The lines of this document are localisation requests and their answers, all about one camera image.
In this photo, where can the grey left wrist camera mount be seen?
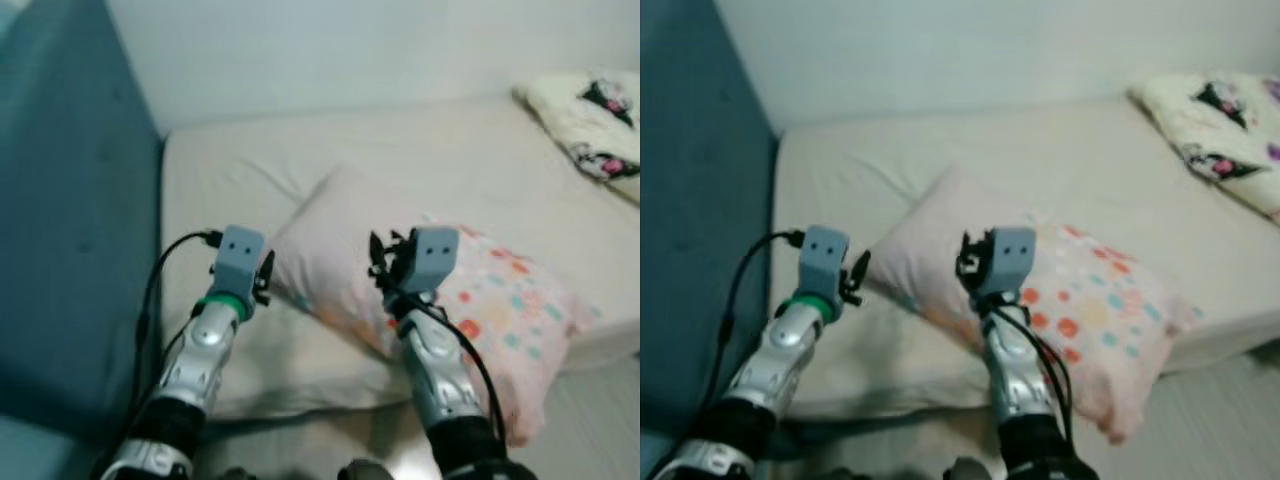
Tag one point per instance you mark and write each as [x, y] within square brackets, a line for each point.
[822, 258]
[238, 260]

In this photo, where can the bed with cream sheet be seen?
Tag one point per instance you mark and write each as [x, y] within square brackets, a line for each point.
[1000, 150]
[400, 150]

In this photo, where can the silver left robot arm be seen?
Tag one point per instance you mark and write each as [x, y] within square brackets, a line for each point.
[780, 370]
[190, 370]

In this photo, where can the pink pillow with coloured dots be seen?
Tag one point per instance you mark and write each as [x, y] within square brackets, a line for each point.
[330, 250]
[930, 250]

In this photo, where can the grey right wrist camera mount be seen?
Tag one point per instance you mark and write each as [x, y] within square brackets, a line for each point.
[435, 255]
[1012, 255]

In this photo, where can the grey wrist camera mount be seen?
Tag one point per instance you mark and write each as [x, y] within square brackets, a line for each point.
[435, 255]
[822, 258]
[238, 260]
[1012, 255]

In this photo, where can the teal padded headboard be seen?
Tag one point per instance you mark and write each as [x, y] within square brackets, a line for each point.
[70, 200]
[700, 200]

